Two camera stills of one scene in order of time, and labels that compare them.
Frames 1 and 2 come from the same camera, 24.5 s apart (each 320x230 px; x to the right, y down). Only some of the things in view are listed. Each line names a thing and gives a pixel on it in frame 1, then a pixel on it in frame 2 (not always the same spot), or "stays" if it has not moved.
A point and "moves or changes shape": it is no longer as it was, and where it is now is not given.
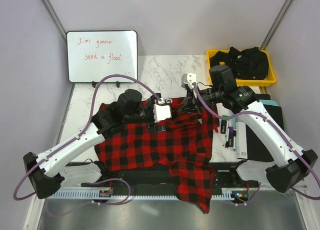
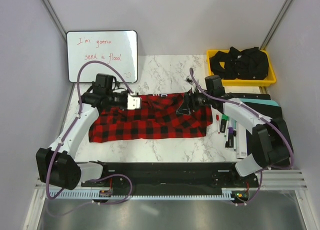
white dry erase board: [94, 55] stays
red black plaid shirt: [182, 144] moves or changes shape
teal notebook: [269, 102] stays
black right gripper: [191, 102] stays
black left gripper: [150, 103] to [125, 94]
